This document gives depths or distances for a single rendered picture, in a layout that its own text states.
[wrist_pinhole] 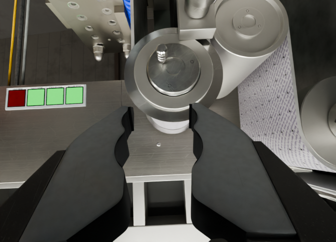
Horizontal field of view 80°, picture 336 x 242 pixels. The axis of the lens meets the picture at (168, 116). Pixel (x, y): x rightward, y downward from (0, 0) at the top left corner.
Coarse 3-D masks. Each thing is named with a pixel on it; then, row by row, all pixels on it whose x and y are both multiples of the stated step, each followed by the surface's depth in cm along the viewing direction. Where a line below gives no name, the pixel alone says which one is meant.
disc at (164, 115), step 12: (144, 36) 31; (156, 36) 31; (132, 48) 31; (132, 60) 30; (216, 60) 30; (132, 72) 30; (216, 72) 30; (132, 84) 30; (216, 84) 30; (132, 96) 30; (204, 96) 29; (216, 96) 30; (144, 108) 29; (156, 108) 29; (168, 120) 29; (180, 120) 29
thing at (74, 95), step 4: (68, 88) 63; (72, 88) 63; (76, 88) 63; (80, 88) 63; (68, 92) 63; (72, 92) 63; (76, 92) 63; (80, 92) 63; (68, 96) 63; (72, 96) 63; (76, 96) 63; (80, 96) 63; (68, 100) 62; (72, 100) 62; (76, 100) 62; (80, 100) 62
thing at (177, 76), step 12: (168, 48) 29; (180, 48) 29; (156, 60) 28; (168, 60) 29; (180, 60) 29; (192, 60) 28; (156, 72) 28; (168, 72) 28; (180, 72) 28; (192, 72) 28; (156, 84) 28; (168, 84) 28; (180, 84) 28; (192, 84) 28
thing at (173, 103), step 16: (144, 48) 30; (192, 48) 30; (144, 64) 29; (208, 64) 29; (144, 80) 29; (208, 80) 29; (144, 96) 29; (160, 96) 29; (176, 96) 29; (192, 96) 28
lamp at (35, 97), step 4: (28, 92) 63; (32, 92) 63; (36, 92) 63; (40, 92) 63; (28, 96) 63; (32, 96) 63; (36, 96) 63; (40, 96) 63; (28, 100) 63; (32, 100) 63; (36, 100) 63; (40, 100) 63; (28, 104) 62; (32, 104) 62; (36, 104) 62; (40, 104) 62
